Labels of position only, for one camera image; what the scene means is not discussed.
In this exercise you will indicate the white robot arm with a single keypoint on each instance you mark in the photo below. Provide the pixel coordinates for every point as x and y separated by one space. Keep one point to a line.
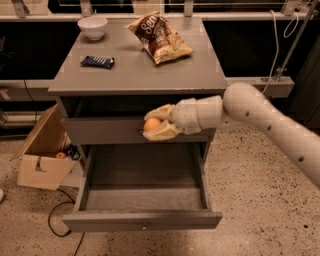
241 104

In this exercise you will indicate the orange fruit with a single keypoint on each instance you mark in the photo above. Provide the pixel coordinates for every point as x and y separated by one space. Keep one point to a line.
151 124

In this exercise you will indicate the brown chip bag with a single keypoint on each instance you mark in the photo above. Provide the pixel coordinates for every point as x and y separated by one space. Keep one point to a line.
159 38

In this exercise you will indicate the red apple in box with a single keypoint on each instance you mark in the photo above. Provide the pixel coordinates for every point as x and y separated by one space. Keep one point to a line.
60 155

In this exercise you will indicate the dark blue candy bar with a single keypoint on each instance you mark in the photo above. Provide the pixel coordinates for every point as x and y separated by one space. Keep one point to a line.
99 62

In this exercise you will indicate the metal support pole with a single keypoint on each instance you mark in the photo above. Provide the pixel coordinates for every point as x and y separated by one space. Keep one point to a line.
309 7

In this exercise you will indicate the white shoe tip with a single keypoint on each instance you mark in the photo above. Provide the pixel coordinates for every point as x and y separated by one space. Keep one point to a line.
2 195

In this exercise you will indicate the closed grey drawer with knob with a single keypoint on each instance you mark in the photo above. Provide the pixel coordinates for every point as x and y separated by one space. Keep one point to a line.
105 130

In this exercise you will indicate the grey wooden drawer cabinet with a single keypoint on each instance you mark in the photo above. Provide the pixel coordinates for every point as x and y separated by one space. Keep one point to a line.
135 84

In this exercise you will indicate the cardboard box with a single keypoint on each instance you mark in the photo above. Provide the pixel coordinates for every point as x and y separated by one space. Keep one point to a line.
39 168

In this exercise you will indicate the white ceramic bowl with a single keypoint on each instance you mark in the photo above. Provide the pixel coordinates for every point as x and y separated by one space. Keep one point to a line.
94 27

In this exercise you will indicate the open grey bottom drawer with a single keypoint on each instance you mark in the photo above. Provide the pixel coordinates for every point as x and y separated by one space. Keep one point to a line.
143 187

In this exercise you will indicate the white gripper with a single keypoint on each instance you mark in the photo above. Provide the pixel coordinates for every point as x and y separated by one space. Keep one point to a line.
186 116

